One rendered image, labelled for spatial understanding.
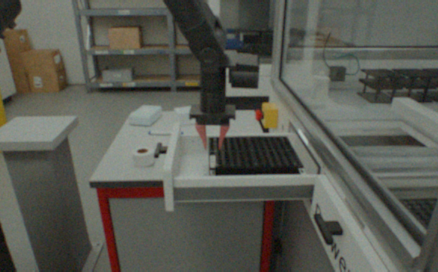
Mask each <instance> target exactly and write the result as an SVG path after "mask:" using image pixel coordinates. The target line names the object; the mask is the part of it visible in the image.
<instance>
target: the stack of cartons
mask: <svg viewBox="0 0 438 272"><path fill-rule="evenodd" d="M26 31H27V29H6V30H5V32H4V33H3V35H4V36H6V38H5V39H3V42H4V44H5V50H6V53H7V56H8V64H9V67H10V70H11V75H12V79H13V81H14V87H15V90H16V92H15V93H29V92H59V91H62V90H63V89H64V88H65V87H67V83H66V72H65V68H63V63H62V60H61V56H60V50H59V49H30V45H29V39H28V35H27V32H26Z"/></svg>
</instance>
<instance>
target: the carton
mask: <svg viewBox="0 0 438 272"><path fill-rule="evenodd" d="M108 36H109V46H110V50H125V49H128V48H142V47H143V33H142V26H113V27H111V28H109V29H108Z"/></svg>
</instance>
